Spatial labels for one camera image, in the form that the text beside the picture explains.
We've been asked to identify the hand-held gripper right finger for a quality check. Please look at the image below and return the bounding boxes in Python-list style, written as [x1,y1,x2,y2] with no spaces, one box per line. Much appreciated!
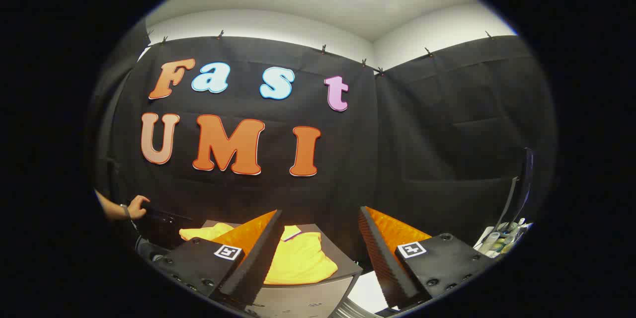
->
[359,206,497,309]

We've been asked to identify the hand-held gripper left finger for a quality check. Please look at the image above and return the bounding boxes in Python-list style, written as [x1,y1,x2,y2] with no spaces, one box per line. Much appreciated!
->
[152,209,284,309]

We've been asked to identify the yellow polo shirt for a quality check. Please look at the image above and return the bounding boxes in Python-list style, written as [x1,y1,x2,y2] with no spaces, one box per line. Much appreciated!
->
[179,223,339,286]

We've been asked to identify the white flat panel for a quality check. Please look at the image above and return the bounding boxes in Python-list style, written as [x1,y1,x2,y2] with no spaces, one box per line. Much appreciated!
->
[348,271,391,315]

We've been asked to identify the grey cabinet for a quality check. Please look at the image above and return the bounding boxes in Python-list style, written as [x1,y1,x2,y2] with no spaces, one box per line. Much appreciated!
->
[201,220,363,318]

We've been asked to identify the black backdrop cloth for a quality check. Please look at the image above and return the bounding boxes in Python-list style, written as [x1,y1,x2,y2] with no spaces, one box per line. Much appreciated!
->
[89,20,557,264]

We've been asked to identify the cluster of small bottles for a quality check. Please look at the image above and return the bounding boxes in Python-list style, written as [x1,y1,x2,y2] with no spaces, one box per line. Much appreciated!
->
[475,218,533,259]

